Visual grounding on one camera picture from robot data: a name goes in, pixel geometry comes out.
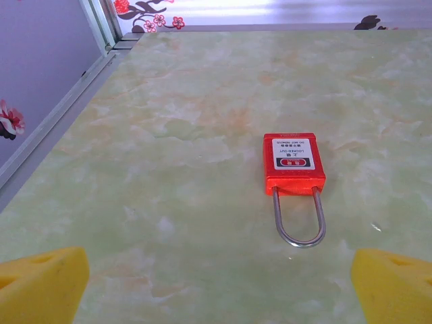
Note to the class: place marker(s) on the aluminium frame rail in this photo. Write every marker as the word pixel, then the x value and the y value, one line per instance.
pixel 270 28
pixel 50 135

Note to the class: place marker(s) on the aluminium frame post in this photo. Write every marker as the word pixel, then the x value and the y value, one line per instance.
pixel 101 23

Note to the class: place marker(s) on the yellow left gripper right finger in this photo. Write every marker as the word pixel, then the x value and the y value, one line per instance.
pixel 395 293

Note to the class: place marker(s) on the red safety padlock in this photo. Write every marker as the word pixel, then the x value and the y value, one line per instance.
pixel 290 175

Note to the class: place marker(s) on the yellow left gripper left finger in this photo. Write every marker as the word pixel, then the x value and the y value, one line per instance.
pixel 40 290

